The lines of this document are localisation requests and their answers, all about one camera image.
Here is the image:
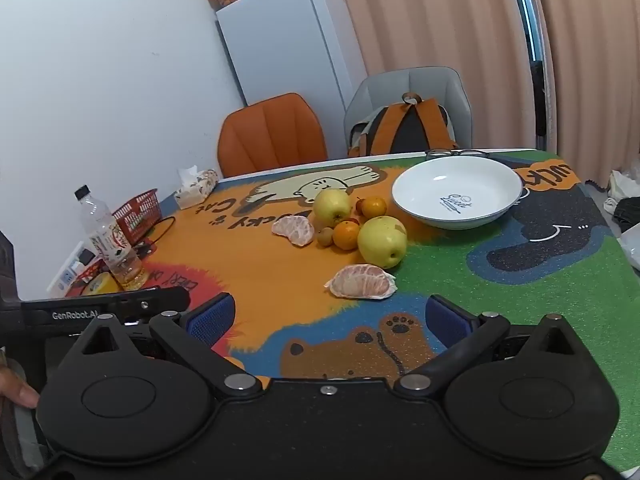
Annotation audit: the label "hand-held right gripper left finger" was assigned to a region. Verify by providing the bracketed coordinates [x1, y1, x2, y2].
[80, 293, 263, 401]

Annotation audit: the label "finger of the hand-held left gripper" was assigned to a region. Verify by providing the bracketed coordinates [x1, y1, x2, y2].
[20, 287, 192, 328]

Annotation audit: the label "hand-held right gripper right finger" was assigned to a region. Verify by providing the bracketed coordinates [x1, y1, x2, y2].
[392, 294, 576, 401]

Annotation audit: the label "peeled pomelo segment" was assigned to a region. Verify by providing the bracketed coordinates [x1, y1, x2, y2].
[271, 214, 316, 247]
[324, 263, 397, 301]

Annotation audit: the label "large yellow pear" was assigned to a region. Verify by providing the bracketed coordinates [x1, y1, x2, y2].
[357, 215, 408, 269]

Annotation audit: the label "white ceramic plate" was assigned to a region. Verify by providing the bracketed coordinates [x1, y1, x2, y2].
[391, 155, 523, 231]

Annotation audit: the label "orange tangerine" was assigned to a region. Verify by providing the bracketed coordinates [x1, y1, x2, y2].
[332, 221, 362, 251]

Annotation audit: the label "small tangerine with stem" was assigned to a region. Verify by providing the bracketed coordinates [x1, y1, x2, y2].
[356, 196, 389, 220]

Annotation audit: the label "yellow pear with brown spot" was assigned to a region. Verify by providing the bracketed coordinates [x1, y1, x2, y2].
[313, 188, 352, 227]

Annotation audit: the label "person's left hand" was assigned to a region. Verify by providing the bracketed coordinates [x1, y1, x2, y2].
[0, 364, 42, 409]

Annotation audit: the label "yellow round lid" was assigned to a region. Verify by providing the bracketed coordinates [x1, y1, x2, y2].
[82, 272, 123, 295]

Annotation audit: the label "clear plastic bottle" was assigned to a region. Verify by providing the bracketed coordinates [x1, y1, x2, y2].
[74, 185, 146, 291]

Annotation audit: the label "white power strip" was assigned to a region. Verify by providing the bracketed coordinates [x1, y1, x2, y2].
[47, 241, 106, 293]

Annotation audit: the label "cartoon cat printed table mat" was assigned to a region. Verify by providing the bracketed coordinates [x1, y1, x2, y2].
[60, 147, 640, 476]

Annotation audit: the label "red plastic basket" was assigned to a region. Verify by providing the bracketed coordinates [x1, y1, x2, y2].
[111, 189, 162, 246]

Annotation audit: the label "patterned tissue box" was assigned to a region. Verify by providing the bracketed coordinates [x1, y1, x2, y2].
[173, 166, 219, 210]

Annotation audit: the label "eyeglasses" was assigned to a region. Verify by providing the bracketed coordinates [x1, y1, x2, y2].
[426, 147, 496, 159]

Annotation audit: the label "orange and black backpack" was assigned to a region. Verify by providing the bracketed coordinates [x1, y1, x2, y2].
[348, 92, 458, 158]

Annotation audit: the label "orange chair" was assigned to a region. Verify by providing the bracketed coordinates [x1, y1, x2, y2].
[218, 93, 328, 178]

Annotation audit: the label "black clothing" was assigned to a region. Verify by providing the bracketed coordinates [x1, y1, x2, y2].
[612, 199, 640, 233]

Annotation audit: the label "small white plastic bag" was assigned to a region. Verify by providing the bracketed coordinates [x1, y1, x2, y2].
[602, 169, 640, 216]

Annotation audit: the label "grey chair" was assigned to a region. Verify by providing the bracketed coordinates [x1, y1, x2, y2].
[344, 66, 473, 158]

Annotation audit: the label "white refrigerator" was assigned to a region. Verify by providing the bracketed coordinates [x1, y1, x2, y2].
[216, 0, 368, 111]

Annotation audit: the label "pink curtain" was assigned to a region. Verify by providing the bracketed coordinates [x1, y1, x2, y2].
[312, 0, 532, 151]
[534, 0, 640, 183]

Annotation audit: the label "black cable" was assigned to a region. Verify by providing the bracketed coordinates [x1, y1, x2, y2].
[132, 216, 177, 257]

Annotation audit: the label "glass door frame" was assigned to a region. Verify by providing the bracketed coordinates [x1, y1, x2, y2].
[504, 0, 557, 151]

